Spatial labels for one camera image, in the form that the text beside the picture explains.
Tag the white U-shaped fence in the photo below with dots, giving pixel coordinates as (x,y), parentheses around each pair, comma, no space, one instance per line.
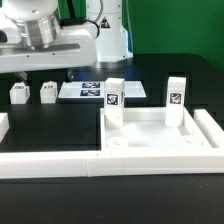
(43,161)

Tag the white square table top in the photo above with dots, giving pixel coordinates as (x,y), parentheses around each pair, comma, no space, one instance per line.
(145,128)

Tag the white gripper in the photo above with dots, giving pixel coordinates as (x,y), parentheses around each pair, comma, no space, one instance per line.
(74,47)

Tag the white plate with tags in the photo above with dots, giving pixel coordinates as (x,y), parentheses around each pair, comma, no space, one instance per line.
(88,89)

